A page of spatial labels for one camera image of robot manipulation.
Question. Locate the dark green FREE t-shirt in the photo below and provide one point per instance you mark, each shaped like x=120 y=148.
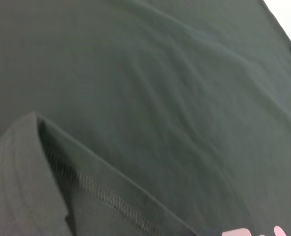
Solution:
x=135 y=110

